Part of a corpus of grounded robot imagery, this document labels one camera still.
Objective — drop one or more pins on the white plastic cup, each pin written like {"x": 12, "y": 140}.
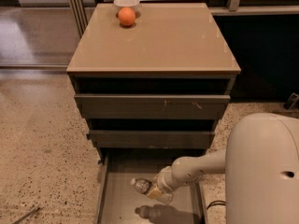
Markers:
{"x": 132, "y": 4}

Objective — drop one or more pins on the brown drawer cabinet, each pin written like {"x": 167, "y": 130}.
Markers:
{"x": 172, "y": 49}

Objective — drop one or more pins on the clear plastic water bottle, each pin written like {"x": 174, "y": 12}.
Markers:
{"x": 142, "y": 186}

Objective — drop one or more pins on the grey middle drawer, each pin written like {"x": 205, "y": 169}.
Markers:
{"x": 151, "y": 139}

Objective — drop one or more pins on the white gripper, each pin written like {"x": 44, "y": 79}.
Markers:
{"x": 163, "y": 180}

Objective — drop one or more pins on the grey top drawer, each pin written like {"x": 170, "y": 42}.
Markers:
{"x": 108, "y": 106}

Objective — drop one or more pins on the orange ball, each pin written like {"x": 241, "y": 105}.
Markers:
{"x": 126, "y": 16}

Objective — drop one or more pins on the small dark floor object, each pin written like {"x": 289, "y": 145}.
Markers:
{"x": 292, "y": 101}

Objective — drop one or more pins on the thin metal rod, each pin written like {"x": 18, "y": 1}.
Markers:
{"x": 22, "y": 218}

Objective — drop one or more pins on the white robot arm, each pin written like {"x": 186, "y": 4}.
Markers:
{"x": 261, "y": 167}

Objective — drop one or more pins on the grey open bottom drawer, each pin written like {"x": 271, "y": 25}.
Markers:
{"x": 120, "y": 203}

